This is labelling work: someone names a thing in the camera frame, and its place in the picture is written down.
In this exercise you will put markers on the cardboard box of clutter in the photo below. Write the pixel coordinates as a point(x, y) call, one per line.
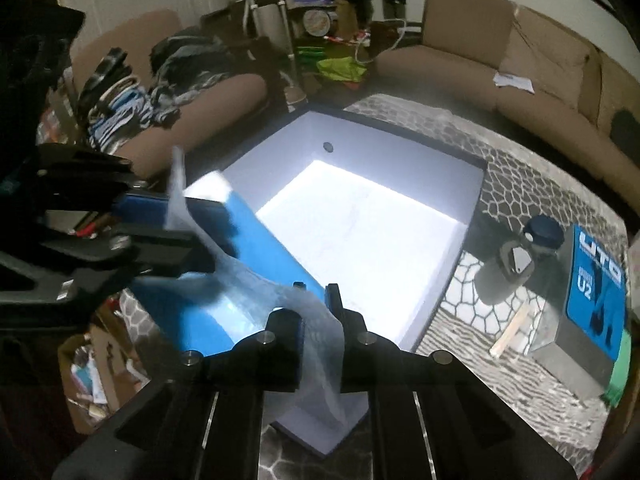
point(95, 375)

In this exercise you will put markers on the dark plaid blanket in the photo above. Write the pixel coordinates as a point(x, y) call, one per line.
point(195, 65)

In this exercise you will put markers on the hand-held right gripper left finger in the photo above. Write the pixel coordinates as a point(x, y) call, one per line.
point(299, 355)

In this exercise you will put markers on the clear plastic wrap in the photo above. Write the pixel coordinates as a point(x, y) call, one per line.
point(320, 320)

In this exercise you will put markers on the green cloth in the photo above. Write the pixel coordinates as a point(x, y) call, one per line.
point(619, 370)

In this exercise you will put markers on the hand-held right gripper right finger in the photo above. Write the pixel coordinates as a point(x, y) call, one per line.
point(352, 350)

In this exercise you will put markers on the brown corner sofa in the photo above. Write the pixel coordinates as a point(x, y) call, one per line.
point(465, 75)

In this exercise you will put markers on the white papers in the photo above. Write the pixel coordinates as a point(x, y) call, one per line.
point(512, 81)

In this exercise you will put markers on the wooden stick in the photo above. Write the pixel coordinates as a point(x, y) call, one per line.
point(511, 331)

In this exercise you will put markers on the lime green bag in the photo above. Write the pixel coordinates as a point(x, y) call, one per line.
point(342, 70)

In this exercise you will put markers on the dark blue cap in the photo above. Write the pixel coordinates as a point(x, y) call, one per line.
point(545, 235)

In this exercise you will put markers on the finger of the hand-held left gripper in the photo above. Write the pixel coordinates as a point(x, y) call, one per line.
point(150, 204)
point(150, 257)

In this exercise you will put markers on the grey patterned rug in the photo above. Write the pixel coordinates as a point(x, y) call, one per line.
point(500, 200)

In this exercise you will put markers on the round white clock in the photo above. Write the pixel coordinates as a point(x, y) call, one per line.
point(316, 23)

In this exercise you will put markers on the white pole stand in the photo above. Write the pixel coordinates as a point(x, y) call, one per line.
point(285, 35)

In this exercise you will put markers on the grey box with blue print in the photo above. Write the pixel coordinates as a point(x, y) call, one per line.
point(595, 285)

